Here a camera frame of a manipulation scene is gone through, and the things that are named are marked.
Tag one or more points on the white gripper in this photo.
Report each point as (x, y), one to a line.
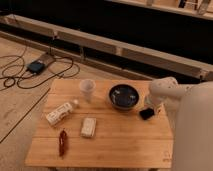
(152, 102)

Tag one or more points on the black eraser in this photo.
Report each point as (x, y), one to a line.
(146, 113)

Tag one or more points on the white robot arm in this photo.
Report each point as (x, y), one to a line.
(193, 134)

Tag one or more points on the white sponge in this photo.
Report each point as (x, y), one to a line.
(88, 127)

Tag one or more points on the dark blue bowl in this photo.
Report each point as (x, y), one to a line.
(123, 96)

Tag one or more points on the clear plastic cup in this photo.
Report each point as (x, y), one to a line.
(87, 87)

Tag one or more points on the wooden table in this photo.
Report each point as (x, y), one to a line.
(121, 139)

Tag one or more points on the white plastic bottle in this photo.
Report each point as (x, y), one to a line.
(60, 112)

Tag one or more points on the red chili pepper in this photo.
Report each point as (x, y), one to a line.
(62, 143)

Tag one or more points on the blue power adapter box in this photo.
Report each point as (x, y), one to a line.
(35, 67)

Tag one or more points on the wooden shelf rail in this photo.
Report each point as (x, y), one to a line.
(149, 56)

